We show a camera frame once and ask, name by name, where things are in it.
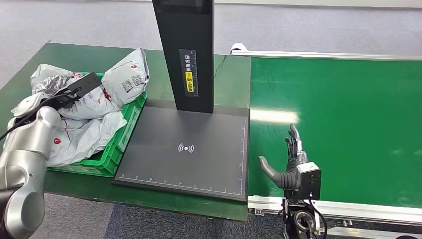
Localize green work table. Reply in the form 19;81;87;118
0;43;252;222

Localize green conveyor belt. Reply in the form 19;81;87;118
248;57;422;209

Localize black scanner column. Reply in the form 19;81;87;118
151;0;215;114

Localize large grey mailer bag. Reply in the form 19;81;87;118
47;111;128;168

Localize grey mailer bag with barcodes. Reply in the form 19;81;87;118
100;47;150;110

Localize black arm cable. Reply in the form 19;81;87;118
308;198;328;239
0;92;78;142

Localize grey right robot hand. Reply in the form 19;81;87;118
258;123;309;191

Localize thin black table cable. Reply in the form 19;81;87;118
213;54;228;80

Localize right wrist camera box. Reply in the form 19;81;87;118
297;161;322;201

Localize black yellow column label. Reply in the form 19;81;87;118
179;49;199;98

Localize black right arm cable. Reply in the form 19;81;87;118
308;198;328;239

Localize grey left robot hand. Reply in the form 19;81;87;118
31;74;72;97

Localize black scanner base plate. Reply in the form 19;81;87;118
112;99;250;203

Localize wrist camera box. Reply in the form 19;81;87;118
297;161;322;201
54;72;103;111

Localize aluminium conveyor frame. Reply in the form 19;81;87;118
229;49;422;239

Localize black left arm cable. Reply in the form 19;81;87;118
0;92;78;142

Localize grey mailer bag red stripe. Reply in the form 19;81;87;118
30;64;121;121

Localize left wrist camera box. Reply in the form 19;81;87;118
54;72;103;111

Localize green plastic crate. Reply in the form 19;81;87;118
47;72;148;179

